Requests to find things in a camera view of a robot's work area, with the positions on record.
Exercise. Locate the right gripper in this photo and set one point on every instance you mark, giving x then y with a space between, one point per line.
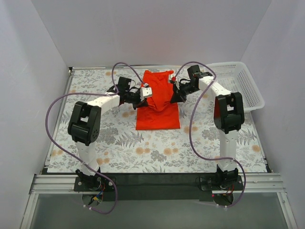
179 90

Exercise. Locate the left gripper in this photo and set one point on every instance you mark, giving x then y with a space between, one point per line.
138 99

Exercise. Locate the orange t shirt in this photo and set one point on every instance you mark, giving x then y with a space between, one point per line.
160 114

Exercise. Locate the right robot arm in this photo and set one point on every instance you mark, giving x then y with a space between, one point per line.
228 117

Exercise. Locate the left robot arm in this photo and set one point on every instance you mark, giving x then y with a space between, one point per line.
84 125

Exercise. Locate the floral patterned table mat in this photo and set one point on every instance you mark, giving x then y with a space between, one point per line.
121 148

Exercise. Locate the white plastic basket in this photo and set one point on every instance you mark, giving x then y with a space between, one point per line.
235 77

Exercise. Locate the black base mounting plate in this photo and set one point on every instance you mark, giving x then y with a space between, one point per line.
129 193

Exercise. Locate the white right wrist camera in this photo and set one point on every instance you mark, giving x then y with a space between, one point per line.
172 79

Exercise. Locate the aluminium frame rail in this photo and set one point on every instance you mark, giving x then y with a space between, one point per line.
252 182

